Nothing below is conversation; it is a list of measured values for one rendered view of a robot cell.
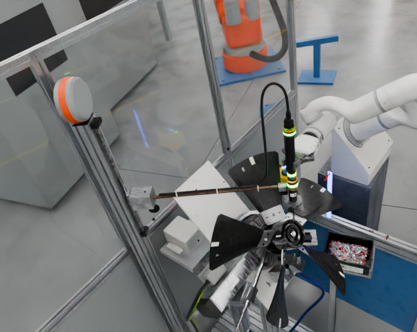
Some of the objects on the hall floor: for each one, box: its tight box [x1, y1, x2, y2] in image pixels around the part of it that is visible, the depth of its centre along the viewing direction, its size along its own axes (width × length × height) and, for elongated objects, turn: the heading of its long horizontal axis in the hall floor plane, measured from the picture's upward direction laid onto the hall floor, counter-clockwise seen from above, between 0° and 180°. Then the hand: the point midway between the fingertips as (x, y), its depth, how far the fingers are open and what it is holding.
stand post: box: [258, 300, 281, 332], centre depth 204 cm, size 4×9×91 cm, turn 154°
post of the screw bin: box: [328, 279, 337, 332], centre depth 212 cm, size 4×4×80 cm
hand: (290, 162), depth 140 cm, fingers closed on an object, 4 cm apart
